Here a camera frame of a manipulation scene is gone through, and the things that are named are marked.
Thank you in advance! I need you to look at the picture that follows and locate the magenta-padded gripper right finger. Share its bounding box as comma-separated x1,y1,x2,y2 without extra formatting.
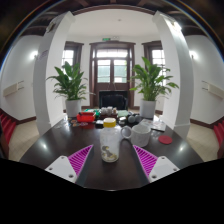
132,144,181,184

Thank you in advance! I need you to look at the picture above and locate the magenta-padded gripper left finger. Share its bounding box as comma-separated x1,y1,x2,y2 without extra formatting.
44,144,95,184

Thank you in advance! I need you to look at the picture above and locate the clear bottle with yellow cap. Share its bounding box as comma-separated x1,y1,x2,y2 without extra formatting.
99,117,121,164

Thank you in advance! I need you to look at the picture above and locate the flat round red coaster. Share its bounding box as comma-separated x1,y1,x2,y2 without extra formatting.
158,134,174,145

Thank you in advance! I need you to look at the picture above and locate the white speckled mug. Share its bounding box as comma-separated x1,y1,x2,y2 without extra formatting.
120,123,152,148

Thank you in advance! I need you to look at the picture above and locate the printed paper leaflet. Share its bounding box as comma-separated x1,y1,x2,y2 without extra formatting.
139,118,167,133

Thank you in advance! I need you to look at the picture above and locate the red plastic box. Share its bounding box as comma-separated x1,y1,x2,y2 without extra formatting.
76,111,97,123

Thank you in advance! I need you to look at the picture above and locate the red carpeted staircase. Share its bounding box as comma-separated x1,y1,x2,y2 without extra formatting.
213,120,224,148
0,111,17,145

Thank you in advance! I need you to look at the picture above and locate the green booklet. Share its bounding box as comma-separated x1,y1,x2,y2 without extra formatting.
116,109,130,118

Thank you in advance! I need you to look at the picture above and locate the potted plant in white pot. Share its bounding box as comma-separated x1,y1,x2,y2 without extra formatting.
46,61,90,118
128,56,180,120

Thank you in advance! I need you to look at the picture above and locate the dark wooden double door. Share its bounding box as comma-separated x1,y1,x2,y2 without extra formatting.
88,40,136,109

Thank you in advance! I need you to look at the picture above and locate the dark wooden framed window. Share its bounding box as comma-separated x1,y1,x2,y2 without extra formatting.
141,40,167,77
61,41,85,73

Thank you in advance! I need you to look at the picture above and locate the glowing wall lamp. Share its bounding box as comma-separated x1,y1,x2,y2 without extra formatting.
188,49,199,61
29,50,40,61

